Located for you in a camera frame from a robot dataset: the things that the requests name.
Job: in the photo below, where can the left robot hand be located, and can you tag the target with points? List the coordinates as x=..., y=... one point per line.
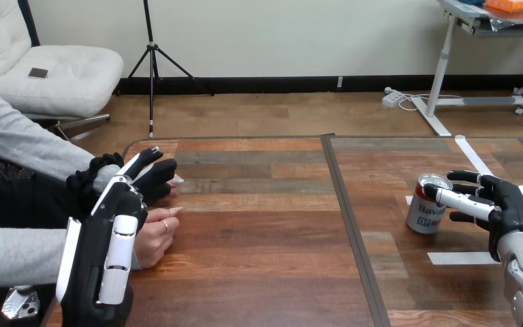
x=92, y=252

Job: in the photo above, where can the person's hand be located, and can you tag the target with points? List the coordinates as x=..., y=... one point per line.
x=155, y=237
x=176, y=185

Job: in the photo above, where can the white power strip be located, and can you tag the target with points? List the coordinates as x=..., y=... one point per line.
x=392, y=98

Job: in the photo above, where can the white cushioned chair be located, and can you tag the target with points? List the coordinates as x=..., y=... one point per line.
x=67, y=74

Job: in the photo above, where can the red and white drink can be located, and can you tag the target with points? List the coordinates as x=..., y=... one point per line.
x=424, y=216

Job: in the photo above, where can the person's forearm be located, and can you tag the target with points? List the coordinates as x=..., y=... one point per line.
x=31, y=146
x=15, y=255

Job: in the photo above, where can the orange thing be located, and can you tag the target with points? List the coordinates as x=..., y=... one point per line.
x=509, y=4

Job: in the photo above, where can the dark phone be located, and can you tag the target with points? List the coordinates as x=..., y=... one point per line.
x=38, y=73

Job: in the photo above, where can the person's body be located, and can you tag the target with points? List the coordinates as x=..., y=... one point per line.
x=22, y=201

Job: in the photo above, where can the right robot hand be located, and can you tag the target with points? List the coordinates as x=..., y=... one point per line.
x=512, y=205

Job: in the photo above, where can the black tripod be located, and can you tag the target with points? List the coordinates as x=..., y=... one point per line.
x=153, y=58

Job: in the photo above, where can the white desk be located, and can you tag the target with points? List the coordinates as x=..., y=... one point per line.
x=439, y=72

